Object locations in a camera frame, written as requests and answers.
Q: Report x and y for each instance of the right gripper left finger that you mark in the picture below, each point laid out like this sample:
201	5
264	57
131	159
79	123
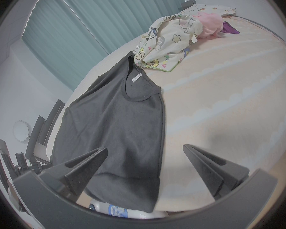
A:
85	173

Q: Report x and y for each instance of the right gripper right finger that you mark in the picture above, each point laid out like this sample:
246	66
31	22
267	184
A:
212	173

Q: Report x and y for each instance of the black T-shirt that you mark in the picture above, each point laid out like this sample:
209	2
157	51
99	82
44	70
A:
109	127

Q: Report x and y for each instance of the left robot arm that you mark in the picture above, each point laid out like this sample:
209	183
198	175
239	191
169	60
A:
20	160

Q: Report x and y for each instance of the bed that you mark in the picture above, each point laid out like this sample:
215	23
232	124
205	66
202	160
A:
216	92

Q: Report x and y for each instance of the black chest of drawers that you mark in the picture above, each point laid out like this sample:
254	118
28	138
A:
56	113

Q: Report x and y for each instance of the round white mirror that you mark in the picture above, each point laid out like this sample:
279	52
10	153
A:
21	131

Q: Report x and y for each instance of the blue-green curtain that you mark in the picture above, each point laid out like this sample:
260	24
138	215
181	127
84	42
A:
62	44
121	13

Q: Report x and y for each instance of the white printed pyjama garment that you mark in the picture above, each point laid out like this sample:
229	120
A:
166	39

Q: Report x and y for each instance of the purple garment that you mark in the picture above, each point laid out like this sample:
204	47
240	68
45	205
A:
228	28

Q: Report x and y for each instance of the pink garment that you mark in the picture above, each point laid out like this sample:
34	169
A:
211	25

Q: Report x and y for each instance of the white printed pillow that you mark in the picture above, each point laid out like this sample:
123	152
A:
214	8

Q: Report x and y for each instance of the grey white bedside table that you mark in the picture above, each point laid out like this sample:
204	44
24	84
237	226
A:
186	5

